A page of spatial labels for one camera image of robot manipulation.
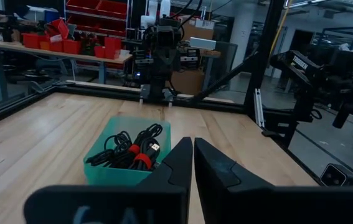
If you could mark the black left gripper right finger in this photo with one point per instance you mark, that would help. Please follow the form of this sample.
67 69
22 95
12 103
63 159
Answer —
226 193

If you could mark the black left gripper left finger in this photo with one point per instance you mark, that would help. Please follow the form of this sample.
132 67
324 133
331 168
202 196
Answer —
163 199

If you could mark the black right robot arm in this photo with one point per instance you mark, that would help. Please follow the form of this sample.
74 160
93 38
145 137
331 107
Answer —
297 67

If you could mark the teal translucent plastic bin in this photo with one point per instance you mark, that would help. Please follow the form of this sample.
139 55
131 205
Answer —
114 177

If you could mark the brown cardboard box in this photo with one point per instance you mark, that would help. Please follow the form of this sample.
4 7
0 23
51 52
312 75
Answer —
187 82

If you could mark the white box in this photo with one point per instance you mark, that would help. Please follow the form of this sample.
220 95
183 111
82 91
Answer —
202 43

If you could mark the red plastic bin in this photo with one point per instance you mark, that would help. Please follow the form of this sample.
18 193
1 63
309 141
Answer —
112 48
72 46
33 40
60 28

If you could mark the black camera box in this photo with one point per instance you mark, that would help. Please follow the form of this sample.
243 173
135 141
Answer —
338 175

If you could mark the black frame clamp post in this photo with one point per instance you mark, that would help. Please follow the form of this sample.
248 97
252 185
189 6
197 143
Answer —
156 93

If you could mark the black aluminium table frame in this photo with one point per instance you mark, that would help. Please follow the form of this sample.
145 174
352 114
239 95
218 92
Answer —
101 90

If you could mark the red bin wall rack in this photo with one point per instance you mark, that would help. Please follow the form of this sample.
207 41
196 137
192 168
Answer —
101 12

